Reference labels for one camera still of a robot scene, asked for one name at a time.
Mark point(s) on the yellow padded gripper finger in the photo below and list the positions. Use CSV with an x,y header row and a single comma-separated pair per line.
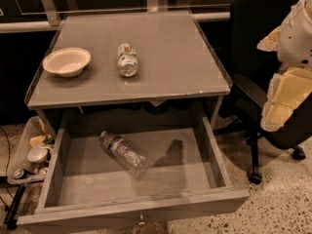
x,y
269,42
286,93

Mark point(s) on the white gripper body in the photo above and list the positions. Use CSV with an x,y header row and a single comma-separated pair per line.
x,y
294,39

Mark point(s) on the clear plastic water bottle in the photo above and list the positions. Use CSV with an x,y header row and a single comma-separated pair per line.
x,y
123,152

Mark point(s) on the grey counter cabinet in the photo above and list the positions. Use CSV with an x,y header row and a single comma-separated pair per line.
x,y
174,61

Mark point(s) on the grey wooden open drawer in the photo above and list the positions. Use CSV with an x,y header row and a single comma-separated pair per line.
x,y
87,189

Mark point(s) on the black office chair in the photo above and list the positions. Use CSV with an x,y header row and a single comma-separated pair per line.
x,y
251,70

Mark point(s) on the green soda can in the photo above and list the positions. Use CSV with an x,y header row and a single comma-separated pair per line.
x,y
127,60

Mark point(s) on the white paper bowl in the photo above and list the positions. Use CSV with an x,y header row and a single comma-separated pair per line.
x,y
67,62

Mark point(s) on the metal railing bar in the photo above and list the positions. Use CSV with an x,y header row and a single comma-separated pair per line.
x,y
43,15

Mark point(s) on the yellow item in bin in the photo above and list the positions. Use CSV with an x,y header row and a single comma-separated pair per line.
x,y
34,141

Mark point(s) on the white lidded cup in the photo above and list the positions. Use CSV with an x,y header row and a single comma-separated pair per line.
x,y
38,155

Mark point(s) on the clear plastic bin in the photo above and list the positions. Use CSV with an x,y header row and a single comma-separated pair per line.
x,y
34,172

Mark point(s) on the small can in bin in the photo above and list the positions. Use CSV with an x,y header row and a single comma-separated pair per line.
x,y
19,174

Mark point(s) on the black stand leg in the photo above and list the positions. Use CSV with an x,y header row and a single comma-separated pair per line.
x,y
9,219

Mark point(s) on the metal drawer handle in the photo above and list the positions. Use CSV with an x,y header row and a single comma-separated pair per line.
x,y
144,227

